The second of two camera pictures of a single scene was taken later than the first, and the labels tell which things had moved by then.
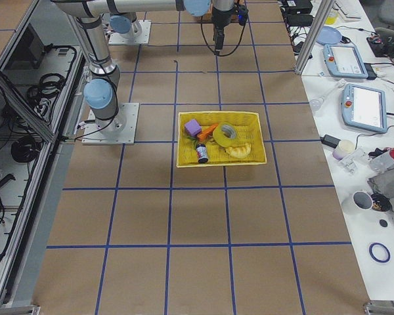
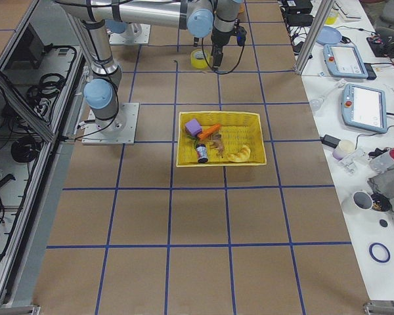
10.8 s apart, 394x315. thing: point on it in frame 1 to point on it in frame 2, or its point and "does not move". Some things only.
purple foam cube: [192, 127] does not move
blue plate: [328, 35] does not move
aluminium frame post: [322, 12] does not move
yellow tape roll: [224, 134] to [197, 59]
